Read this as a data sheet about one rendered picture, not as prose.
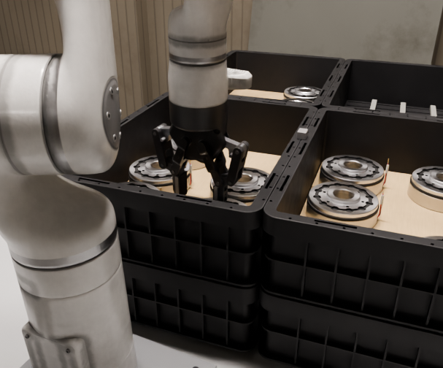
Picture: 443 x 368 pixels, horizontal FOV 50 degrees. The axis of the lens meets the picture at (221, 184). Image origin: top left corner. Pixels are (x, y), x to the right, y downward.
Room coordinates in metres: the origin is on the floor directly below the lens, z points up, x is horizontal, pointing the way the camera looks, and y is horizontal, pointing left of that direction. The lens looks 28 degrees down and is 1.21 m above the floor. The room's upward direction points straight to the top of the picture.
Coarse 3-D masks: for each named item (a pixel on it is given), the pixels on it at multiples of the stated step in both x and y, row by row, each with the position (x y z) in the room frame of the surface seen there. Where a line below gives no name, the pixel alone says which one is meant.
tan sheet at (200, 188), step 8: (224, 152) 0.85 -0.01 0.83; (248, 152) 0.85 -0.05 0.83; (248, 160) 0.82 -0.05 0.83; (256, 160) 0.82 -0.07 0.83; (264, 160) 0.82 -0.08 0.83; (272, 160) 0.82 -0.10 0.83; (256, 168) 0.78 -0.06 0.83; (264, 168) 0.78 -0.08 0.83; (272, 168) 0.78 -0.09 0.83; (192, 176) 0.75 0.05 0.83; (200, 176) 0.75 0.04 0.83; (208, 176) 0.75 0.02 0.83; (192, 184) 0.72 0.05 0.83; (200, 184) 0.72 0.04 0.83; (208, 184) 0.72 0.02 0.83; (192, 192) 0.69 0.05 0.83; (200, 192) 0.69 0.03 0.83; (208, 192) 0.69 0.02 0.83
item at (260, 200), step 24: (168, 96) 0.90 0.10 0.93; (120, 120) 0.76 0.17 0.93; (288, 144) 0.66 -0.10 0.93; (120, 192) 0.51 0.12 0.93; (144, 192) 0.51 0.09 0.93; (168, 192) 0.51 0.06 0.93; (264, 192) 0.51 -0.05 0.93; (192, 216) 0.48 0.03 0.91; (216, 216) 0.47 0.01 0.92; (240, 216) 0.46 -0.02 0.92
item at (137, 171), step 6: (150, 156) 0.76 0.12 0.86; (156, 156) 0.76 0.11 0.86; (138, 162) 0.74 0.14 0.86; (144, 162) 0.75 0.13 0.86; (132, 168) 0.72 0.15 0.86; (138, 168) 0.72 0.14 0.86; (144, 168) 0.72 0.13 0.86; (186, 168) 0.72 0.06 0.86; (132, 174) 0.69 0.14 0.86; (138, 174) 0.69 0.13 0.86; (144, 174) 0.69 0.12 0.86; (150, 174) 0.69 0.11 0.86; (156, 174) 0.69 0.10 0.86; (162, 174) 0.69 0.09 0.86; (168, 174) 0.69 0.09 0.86; (138, 180) 0.68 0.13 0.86; (144, 180) 0.67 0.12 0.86; (150, 180) 0.67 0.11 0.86; (156, 180) 0.67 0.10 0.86; (162, 180) 0.67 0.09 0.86; (168, 180) 0.67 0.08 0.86
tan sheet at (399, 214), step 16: (400, 176) 0.75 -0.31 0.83; (384, 192) 0.69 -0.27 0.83; (400, 192) 0.69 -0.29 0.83; (304, 208) 0.64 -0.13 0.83; (384, 208) 0.64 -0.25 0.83; (400, 208) 0.64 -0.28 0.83; (416, 208) 0.64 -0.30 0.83; (384, 224) 0.59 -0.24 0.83; (400, 224) 0.59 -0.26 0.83; (416, 224) 0.59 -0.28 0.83; (432, 224) 0.59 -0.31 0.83
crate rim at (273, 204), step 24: (312, 120) 0.76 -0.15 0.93; (408, 120) 0.77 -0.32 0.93; (432, 120) 0.76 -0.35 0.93; (288, 168) 0.57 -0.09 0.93; (264, 216) 0.46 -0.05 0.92; (288, 216) 0.45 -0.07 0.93; (312, 240) 0.43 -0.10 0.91; (336, 240) 0.43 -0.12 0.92; (360, 240) 0.42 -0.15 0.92; (384, 240) 0.41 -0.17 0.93; (408, 240) 0.41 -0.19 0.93; (432, 240) 0.41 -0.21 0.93; (432, 264) 0.39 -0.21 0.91
